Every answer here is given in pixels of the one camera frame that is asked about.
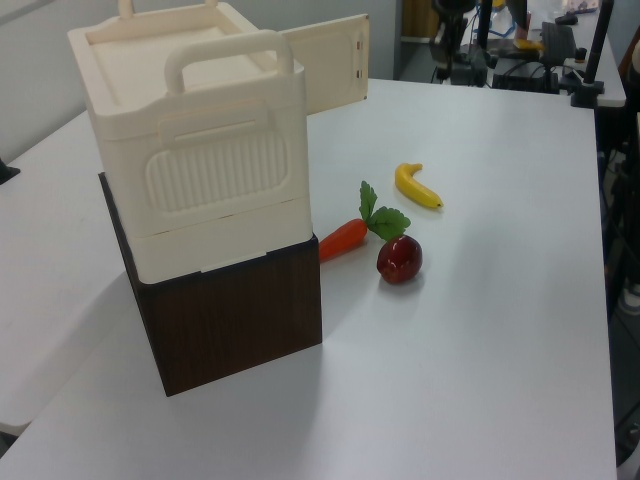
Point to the cream cabinet door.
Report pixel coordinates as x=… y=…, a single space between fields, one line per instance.
x=330 y=70

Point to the black keyboard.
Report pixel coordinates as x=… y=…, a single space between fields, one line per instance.
x=557 y=42

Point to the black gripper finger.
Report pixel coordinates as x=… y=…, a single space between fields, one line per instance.
x=451 y=69
x=440 y=71

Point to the thin black pole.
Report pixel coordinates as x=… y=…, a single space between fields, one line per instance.
x=484 y=25

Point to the black electronics box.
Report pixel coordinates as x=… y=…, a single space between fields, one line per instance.
x=525 y=75

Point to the yellow toy banana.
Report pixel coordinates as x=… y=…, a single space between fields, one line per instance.
x=412 y=186

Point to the black pole with clamp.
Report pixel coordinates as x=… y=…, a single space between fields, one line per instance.
x=597 y=45

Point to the black clamp at table edge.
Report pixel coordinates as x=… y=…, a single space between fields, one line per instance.
x=7 y=172

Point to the dark wood grain box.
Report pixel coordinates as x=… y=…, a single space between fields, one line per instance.
x=235 y=320

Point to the yellow object on desk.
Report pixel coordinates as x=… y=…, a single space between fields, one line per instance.
x=527 y=45

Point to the dark red toy apple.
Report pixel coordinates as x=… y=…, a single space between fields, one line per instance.
x=399 y=260

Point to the orange toy carrot green leaves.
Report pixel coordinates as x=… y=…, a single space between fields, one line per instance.
x=345 y=240

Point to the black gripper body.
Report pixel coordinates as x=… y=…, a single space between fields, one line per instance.
x=447 y=42

